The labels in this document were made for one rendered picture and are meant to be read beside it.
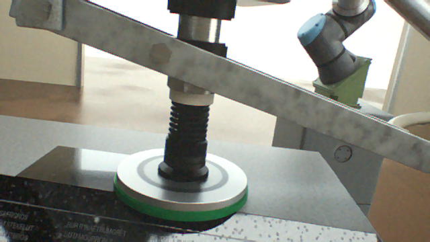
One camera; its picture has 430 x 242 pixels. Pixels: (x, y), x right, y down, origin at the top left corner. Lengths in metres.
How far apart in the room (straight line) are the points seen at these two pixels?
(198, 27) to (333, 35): 1.19
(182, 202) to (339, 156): 1.24
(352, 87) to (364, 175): 0.40
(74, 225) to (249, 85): 0.33
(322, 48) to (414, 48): 4.99
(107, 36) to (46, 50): 5.22
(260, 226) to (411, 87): 6.22
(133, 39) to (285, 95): 0.23
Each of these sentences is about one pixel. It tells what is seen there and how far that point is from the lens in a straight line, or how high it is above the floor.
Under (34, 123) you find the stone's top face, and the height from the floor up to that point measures 0.87.
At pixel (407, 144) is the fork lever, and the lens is 0.66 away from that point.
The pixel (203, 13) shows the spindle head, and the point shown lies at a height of 1.15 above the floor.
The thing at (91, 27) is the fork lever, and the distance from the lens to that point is 0.49.
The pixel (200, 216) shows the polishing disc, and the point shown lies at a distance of 0.52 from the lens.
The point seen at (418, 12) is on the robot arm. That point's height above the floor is 1.23.
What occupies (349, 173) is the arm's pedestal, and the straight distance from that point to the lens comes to 1.73.
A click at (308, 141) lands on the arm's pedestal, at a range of 1.59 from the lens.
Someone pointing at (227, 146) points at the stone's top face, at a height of 0.87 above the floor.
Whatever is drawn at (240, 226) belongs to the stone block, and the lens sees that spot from 0.56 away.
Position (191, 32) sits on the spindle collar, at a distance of 0.52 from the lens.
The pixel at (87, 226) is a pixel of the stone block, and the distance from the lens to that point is 0.58.
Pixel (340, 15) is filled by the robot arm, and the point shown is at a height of 1.23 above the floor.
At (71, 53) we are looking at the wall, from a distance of 5.61.
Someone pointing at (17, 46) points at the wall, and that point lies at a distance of 5.83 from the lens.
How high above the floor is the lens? 1.14
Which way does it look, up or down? 15 degrees down
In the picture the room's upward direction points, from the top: 7 degrees clockwise
